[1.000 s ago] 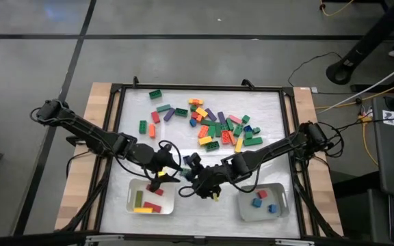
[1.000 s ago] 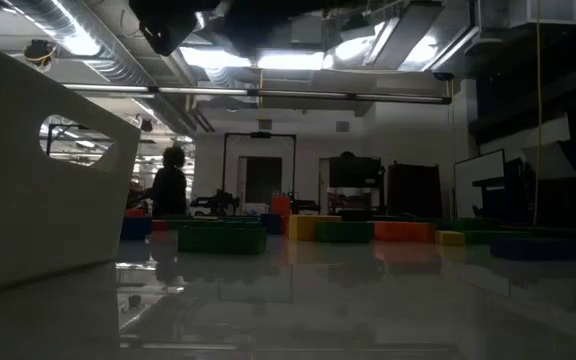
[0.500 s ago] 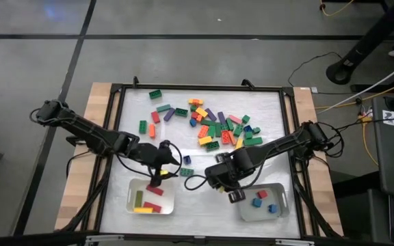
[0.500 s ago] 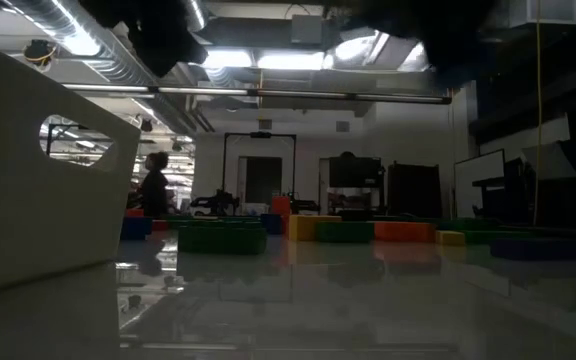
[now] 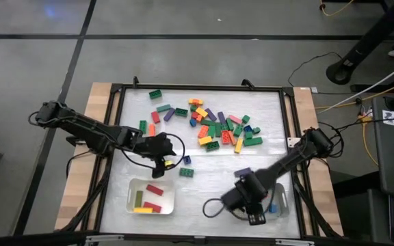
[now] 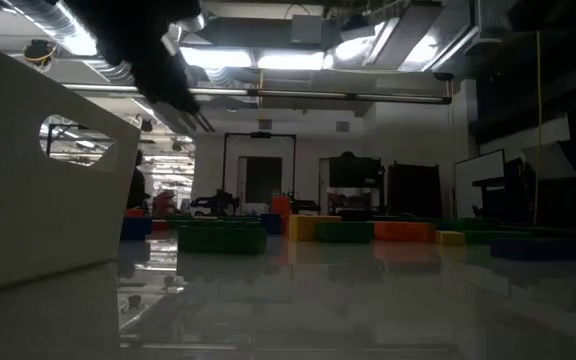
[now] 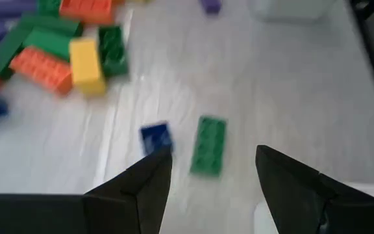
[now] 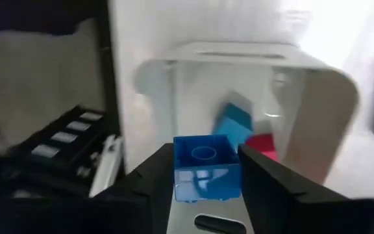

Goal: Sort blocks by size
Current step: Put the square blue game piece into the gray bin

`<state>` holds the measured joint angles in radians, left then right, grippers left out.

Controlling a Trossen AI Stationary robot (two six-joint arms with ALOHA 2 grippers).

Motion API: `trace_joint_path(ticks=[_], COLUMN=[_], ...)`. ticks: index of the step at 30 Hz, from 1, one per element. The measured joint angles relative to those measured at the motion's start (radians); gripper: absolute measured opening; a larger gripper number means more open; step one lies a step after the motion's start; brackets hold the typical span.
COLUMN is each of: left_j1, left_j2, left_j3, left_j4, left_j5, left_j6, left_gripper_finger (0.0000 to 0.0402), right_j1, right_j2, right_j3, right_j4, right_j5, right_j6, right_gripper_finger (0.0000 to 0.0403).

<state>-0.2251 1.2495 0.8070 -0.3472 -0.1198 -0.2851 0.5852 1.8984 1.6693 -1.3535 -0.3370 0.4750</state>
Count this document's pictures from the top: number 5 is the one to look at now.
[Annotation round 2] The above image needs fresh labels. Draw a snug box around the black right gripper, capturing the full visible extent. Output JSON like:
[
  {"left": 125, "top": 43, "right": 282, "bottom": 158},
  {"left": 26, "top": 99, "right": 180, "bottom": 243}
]
[{"left": 220, "top": 172, "right": 270, "bottom": 227}]

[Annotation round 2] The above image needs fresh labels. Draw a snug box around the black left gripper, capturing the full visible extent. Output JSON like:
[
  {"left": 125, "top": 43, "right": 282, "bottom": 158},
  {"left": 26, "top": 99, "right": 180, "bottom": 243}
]
[{"left": 133, "top": 131, "right": 177, "bottom": 179}]

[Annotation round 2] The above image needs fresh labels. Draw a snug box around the white plastic bin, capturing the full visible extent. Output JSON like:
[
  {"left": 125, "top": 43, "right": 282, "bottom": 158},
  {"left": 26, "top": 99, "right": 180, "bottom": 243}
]
[
  {"left": 231, "top": 182, "right": 290, "bottom": 221},
  {"left": 126, "top": 177, "right": 176, "bottom": 215}
]

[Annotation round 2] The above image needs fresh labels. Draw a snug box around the dark grey side table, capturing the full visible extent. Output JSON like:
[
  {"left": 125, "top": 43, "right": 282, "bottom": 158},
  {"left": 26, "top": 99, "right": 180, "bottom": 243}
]
[{"left": 371, "top": 97, "right": 394, "bottom": 201}]

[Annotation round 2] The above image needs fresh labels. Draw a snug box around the black floor stand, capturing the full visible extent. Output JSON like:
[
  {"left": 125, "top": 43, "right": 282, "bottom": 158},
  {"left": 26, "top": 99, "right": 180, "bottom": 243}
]
[{"left": 326, "top": 0, "right": 394, "bottom": 85}]

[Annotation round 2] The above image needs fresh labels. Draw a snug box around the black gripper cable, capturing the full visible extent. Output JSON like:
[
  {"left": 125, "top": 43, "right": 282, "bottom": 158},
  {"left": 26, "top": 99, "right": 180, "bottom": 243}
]
[
  {"left": 120, "top": 132, "right": 186, "bottom": 171},
  {"left": 202, "top": 197, "right": 226, "bottom": 219}
]

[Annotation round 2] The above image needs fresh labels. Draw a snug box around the black cable bundle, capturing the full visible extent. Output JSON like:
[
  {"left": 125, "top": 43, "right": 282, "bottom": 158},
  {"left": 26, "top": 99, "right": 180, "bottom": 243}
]
[
  {"left": 58, "top": 170, "right": 111, "bottom": 233},
  {"left": 292, "top": 170, "right": 341, "bottom": 238}
]

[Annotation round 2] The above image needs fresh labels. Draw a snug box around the black floor cable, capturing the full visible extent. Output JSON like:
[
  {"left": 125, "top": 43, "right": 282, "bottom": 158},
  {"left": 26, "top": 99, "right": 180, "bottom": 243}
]
[{"left": 287, "top": 51, "right": 343, "bottom": 88}]

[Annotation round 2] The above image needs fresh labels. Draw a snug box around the yellow floor cable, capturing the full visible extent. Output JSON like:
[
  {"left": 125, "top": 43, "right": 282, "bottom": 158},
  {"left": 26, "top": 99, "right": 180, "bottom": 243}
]
[{"left": 319, "top": 0, "right": 355, "bottom": 17}]

